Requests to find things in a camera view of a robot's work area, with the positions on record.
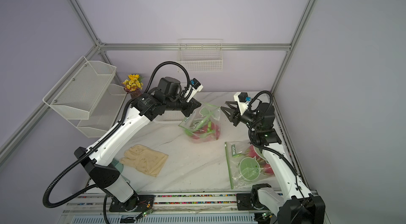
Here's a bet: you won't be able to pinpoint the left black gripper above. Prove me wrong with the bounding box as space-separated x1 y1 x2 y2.
165 92 202 118

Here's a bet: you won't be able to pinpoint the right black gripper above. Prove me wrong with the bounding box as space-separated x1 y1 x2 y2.
222 101 262 131

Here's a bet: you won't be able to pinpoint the clear zip-top bag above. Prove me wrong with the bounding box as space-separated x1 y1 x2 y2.
178 102 221 144
225 141 275 189

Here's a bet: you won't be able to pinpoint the pink dragon fruit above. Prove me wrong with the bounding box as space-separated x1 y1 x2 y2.
192 122 221 142

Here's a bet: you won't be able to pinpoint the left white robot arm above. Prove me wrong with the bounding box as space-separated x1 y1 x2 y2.
42 61 203 211

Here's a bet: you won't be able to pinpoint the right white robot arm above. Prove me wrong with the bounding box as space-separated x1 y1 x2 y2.
221 90 326 224

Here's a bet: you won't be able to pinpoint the white plastic basket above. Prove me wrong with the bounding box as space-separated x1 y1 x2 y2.
152 90 185 124

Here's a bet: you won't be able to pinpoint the yellow flowers in vase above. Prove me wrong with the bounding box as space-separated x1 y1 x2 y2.
122 74 143 98

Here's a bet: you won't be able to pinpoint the beige work glove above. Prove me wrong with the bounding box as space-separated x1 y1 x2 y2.
119 145 169 177

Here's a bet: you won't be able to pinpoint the green hand brush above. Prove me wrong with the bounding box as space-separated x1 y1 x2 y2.
112 158 131 183

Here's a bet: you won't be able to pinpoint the white mesh two-tier shelf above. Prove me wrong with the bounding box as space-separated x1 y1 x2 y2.
43 57 126 138

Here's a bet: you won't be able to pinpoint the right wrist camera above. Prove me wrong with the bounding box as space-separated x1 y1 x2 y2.
234 92 251 115

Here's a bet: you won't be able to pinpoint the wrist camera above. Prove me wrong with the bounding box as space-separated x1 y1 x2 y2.
234 92 251 115
184 78 203 102

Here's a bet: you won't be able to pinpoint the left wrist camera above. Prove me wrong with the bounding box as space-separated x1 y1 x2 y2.
184 78 203 102

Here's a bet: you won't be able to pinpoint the white wire wall basket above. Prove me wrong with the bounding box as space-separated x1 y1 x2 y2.
176 39 223 72

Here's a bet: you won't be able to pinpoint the aluminium frame struts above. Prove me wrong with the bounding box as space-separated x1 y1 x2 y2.
1 0 317 170

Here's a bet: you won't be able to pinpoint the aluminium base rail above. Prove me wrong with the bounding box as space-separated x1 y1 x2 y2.
61 192 326 224

